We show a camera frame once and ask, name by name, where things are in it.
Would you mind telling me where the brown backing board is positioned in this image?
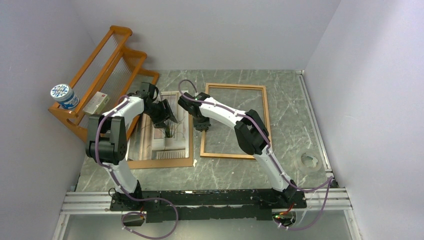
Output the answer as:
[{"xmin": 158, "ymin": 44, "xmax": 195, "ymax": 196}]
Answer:
[{"xmin": 126, "ymin": 111, "xmax": 194, "ymax": 169}]

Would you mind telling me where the white red small box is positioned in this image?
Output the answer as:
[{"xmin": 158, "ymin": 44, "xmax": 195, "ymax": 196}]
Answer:
[{"xmin": 83, "ymin": 91, "xmax": 110, "ymax": 116}]

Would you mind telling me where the orange wooden shelf rack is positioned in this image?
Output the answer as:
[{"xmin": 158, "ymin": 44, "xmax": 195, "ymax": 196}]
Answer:
[{"xmin": 48, "ymin": 25, "xmax": 160, "ymax": 143}]

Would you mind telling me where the blue white round tin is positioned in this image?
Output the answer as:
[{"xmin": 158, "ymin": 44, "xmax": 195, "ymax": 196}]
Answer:
[{"xmin": 50, "ymin": 84, "xmax": 80, "ymax": 110}]

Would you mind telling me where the clear tape roll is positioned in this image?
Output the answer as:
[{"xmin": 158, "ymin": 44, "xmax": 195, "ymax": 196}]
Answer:
[{"xmin": 294, "ymin": 149, "xmax": 323, "ymax": 174}]

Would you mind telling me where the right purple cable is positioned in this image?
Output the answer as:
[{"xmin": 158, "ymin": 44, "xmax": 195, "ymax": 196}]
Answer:
[{"xmin": 177, "ymin": 79, "xmax": 335, "ymax": 232}]

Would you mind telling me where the aluminium extrusion rail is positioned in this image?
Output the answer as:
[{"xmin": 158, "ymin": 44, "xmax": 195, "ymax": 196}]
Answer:
[{"xmin": 53, "ymin": 188, "xmax": 362, "ymax": 240}]

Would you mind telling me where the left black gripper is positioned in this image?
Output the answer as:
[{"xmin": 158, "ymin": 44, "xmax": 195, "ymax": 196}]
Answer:
[{"xmin": 144, "ymin": 99, "xmax": 178, "ymax": 129}]

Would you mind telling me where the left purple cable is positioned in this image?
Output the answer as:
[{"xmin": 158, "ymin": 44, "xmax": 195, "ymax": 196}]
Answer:
[{"xmin": 94, "ymin": 95, "xmax": 180, "ymax": 240}]

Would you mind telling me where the purple cable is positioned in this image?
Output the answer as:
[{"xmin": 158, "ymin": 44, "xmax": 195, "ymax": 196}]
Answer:
[
  {"xmin": 177, "ymin": 79, "xmax": 335, "ymax": 232},
  {"xmin": 94, "ymin": 95, "xmax": 180, "ymax": 240}
]

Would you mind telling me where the plant photo print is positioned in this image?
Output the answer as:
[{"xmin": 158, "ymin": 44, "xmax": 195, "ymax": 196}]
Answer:
[{"xmin": 127, "ymin": 91, "xmax": 189, "ymax": 161}]

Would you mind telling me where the wooden picture frame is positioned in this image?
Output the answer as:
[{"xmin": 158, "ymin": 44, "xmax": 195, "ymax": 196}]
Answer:
[{"xmin": 200, "ymin": 83, "xmax": 271, "ymax": 160}]

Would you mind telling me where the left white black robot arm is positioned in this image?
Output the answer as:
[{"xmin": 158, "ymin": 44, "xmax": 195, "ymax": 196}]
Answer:
[{"xmin": 85, "ymin": 82, "xmax": 177, "ymax": 210}]

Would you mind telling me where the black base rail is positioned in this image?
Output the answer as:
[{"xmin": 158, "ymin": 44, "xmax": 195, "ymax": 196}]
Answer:
[{"xmin": 110, "ymin": 189, "xmax": 298, "ymax": 223}]

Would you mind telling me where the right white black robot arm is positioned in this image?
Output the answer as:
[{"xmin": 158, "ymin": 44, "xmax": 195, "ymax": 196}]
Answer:
[{"xmin": 177, "ymin": 92, "xmax": 307, "ymax": 209}]

